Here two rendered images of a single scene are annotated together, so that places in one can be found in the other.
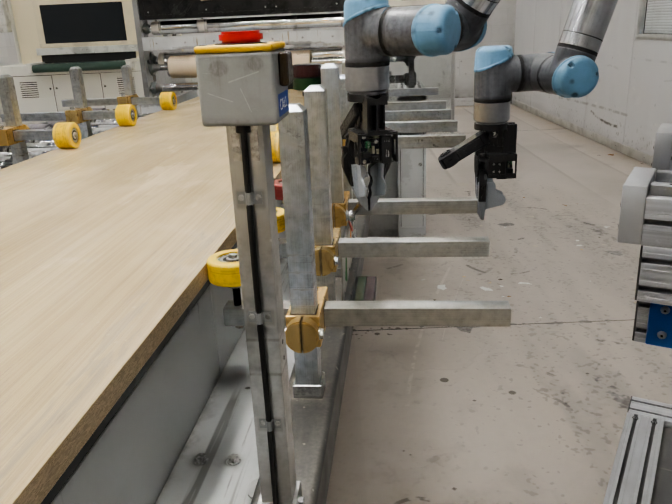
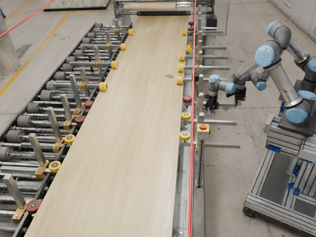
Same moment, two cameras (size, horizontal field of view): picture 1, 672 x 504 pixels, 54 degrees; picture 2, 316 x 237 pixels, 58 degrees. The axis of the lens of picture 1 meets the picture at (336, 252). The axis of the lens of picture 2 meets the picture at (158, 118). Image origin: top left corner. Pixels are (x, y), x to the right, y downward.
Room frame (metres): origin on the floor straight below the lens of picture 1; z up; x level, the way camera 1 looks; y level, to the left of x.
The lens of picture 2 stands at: (-0.68, 0.30, 2.29)
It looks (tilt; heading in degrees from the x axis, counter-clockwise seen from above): 37 degrees down; 2
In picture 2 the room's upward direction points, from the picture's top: 3 degrees counter-clockwise
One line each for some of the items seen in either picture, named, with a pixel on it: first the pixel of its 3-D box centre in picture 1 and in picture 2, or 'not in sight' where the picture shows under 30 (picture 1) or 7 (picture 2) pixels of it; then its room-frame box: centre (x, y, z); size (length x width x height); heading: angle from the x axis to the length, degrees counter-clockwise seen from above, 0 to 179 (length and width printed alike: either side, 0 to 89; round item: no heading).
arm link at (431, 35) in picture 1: (425, 30); (227, 85); (1.10, -0.16, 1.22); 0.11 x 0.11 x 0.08; 53
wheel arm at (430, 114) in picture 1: (373, 115); (204, 57); (2.16, -0.14, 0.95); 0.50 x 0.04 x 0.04; 84
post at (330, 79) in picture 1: (334, 178); (199, 99); (1.38, 0.00, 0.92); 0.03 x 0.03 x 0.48; 84
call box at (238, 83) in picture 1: (245, 86); (202, 132); (0.63, 0.08, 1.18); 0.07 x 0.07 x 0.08; 84
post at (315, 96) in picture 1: (321, 221); (199, 118); (1.13, 0.02, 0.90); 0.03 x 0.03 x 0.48; 84
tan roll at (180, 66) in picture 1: (276, 63); (163, 5); (3.78, 0.28, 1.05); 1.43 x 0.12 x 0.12; 84
